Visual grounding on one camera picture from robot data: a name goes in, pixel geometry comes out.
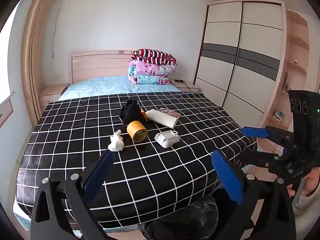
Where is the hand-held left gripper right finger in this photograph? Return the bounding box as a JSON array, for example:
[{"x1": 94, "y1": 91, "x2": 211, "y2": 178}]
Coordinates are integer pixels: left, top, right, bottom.
[{"x1": 211, "y1": 150, "x2": 297, "y2": 240}]

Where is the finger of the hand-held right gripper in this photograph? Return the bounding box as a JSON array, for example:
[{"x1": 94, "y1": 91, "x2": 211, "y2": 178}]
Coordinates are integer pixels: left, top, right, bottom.
[
  {"x1": 236, "y1": 149, "x2": 281, "y2": 171},
  {"x1": 241, "y1": 126, "x2": 295, "y2": 146}
]

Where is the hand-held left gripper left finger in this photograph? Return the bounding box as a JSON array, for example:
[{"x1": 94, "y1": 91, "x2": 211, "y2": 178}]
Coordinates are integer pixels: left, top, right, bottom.
[{"x1": 31, "y1": 149, "x2": 115, "y2": 240}]

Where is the white tissue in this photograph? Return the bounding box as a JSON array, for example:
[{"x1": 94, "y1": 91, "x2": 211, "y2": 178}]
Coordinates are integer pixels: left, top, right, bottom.
[{"x1": 107, "y1": 130, "x2": 125, "y2": 152}]

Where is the yellow tape roll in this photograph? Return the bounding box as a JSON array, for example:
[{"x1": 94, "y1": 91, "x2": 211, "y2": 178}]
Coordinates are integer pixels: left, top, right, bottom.
[{"x1": 126, "y1": 120, "x2": 148, "y2": 144}]

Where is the black trash bag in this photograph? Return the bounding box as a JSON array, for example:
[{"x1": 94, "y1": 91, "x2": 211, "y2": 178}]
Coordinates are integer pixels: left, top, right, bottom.
[{"x1": 137, "y1": 187, "x2": 255, "y2": 240}]

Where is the black cloth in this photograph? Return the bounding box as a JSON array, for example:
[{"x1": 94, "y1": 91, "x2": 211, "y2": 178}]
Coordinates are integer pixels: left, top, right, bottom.
[{"x1": 119, "y1": 99, "x2": 147, "y2": 125}]

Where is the small white box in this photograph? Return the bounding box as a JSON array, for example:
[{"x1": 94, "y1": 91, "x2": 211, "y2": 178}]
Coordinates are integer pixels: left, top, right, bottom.
[{"x1": 154, "y1": 130, "x2": 180, "y2": 148}]

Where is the white red printed packet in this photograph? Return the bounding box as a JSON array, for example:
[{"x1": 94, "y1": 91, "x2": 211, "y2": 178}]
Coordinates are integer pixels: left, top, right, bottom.
[{"x1": 158, "y1": 107, "x2": 182, "y2": 118}]

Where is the white paper tube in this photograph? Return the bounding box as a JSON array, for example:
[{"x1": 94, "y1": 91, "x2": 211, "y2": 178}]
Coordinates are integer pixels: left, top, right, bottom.
[{"x1": 146, "y1": 109, "x2": 179, "y2": 128}]

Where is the person's right forearm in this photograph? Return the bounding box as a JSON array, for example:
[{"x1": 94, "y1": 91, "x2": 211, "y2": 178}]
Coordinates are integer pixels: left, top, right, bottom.
[{"x1": 294, "y1": 190, "x2": 319, "y2": 217}]

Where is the person's right hand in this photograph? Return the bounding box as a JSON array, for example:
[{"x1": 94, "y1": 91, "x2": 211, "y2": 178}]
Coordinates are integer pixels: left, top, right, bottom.
[{"x1": 287, "y1": 167, "x2": 320, "y2": 198}]

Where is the blue white box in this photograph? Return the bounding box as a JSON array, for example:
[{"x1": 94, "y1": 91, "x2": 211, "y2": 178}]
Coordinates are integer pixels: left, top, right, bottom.
[{"x1": 272, "y1": 110, "x2": 286, "y2": 122}]

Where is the black white checked blanket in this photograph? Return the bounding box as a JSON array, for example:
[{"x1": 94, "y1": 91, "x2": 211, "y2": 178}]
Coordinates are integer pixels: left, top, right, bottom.
[{"x1": 15, "y1": 91, "x2": 258, "y2": 229}]

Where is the dark shelf ornament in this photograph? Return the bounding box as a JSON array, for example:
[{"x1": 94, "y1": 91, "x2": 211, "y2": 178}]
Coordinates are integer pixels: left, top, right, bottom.
[{"x1": 282, "y1": 72, "x2": 291, "y2": 91}]

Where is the white grey sliding wardrobe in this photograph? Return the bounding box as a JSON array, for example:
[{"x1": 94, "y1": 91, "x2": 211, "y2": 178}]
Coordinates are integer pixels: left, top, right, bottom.
[{"x1": 194, "y1": 0, "x2": 287, "y2": 128}]

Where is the wooden nightstand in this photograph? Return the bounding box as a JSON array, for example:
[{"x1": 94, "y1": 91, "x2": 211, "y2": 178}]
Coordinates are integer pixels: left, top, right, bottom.
[
  {"x1": 172, "y1": 80, "x2": 201, "y2": 93},
  {"x1": 39, "y1": 84, "x2": 69, "y2": 110}
]

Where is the light blue bed mattress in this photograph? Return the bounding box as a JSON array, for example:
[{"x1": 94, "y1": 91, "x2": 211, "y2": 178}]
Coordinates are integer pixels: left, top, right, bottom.
[{"x1": 59, "y1": 76, "x2": 183, "y2": 103}]

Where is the wooden bed headboard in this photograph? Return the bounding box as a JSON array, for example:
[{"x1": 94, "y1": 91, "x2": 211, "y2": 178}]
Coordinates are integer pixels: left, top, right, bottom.
[{"x1": 69, "y1": 50, "x2": 137, "y2": 84}]

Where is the pink folded quilt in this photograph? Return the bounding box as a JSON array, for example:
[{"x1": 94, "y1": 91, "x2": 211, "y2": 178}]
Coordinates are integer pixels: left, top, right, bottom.
[{"x1": 127, "y1": 59, "x2": 175, "y2": 85}]

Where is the striped red blue quilt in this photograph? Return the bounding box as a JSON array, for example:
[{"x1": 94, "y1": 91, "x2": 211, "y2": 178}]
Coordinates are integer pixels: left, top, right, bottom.
[{"x1": 131, "y1": 49, "x2": 177, "y2": 66}]

